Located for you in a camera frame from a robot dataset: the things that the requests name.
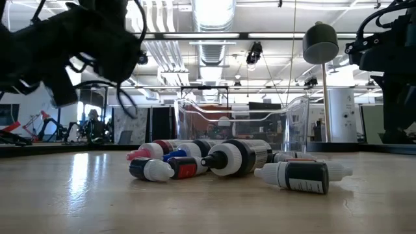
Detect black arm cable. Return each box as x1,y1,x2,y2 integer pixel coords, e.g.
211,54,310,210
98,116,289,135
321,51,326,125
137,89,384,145
70,0,146,120
356,0,416,37

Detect marbled partition panel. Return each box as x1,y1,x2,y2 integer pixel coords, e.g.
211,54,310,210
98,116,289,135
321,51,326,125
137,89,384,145
113,107,149,146

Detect small navy dye bottle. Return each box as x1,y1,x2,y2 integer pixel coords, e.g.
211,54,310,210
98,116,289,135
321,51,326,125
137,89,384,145
129,157,176,182

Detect black partition panel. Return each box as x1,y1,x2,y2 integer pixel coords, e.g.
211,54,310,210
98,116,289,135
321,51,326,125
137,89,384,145
151,107,176,140

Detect white cylindrical tank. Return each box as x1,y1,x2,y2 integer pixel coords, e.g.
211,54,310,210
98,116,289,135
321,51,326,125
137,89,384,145
328,88,358,143

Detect large black dye bottle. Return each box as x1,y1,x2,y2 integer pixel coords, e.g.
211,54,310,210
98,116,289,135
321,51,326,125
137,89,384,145
200,139,274,178

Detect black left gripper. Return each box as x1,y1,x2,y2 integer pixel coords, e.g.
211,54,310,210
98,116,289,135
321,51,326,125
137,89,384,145
0,3,144,108

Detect black desk lamp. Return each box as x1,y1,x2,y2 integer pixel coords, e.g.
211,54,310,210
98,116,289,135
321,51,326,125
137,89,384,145
302,21,358,153

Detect small teal dye bottle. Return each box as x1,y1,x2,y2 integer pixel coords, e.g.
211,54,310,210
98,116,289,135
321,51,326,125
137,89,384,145
272,152,295,163

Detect black overhead beam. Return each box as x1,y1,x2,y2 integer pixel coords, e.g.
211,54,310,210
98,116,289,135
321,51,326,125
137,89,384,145
133,31,374,41

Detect black background rig frame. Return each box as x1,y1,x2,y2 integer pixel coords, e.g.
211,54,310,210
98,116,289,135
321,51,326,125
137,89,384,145
79,84,110,144

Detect clear plastic bin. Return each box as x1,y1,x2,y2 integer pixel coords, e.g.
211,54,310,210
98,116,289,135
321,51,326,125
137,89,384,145
174,96,309,153

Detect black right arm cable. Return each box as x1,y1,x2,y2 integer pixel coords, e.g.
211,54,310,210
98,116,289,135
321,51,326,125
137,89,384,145
356,0,416,37

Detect small red dye bottle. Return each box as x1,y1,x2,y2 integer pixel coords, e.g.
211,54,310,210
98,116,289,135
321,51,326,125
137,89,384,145
167,156,209,180

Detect black hanging camera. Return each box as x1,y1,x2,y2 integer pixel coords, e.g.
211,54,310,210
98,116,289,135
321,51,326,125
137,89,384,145
246,41,263,66

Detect dark wall monitor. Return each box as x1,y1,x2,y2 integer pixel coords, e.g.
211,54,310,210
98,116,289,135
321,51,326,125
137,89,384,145
0,103,20,127

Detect large pink dye bottle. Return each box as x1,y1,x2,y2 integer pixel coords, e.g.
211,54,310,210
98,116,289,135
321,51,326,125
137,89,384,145
125,139,196,163

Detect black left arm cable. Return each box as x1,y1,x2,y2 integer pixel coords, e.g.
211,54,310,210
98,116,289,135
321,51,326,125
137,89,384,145
70,0,146,120

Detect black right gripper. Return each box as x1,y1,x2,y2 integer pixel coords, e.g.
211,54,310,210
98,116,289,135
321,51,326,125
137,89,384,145
344,14,416,144

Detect grey chair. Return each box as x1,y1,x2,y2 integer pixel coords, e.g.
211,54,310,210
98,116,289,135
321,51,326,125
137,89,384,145
119,129,134,146

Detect black aluminium table frame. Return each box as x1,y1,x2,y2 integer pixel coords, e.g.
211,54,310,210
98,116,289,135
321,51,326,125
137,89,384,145
0,142,416,159

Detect small dark green dye bottle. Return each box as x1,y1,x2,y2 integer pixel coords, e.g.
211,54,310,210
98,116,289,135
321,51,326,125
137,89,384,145
253,161,330,195

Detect person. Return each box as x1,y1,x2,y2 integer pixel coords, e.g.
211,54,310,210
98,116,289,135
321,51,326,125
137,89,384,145
84,109,110,144

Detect large blue dye bottle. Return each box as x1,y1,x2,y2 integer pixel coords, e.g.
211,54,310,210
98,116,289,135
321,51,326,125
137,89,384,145
162,139,228,163

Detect red articulated desk lamp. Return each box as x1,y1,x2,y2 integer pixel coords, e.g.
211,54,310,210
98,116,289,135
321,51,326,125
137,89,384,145
22,110,51,140

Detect silver ventilation duct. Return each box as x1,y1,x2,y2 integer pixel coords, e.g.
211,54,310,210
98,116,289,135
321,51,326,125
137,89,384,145
191,0,237,66

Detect grey-green partition panel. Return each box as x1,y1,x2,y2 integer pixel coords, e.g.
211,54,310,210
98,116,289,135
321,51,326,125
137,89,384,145
359,104,386,144

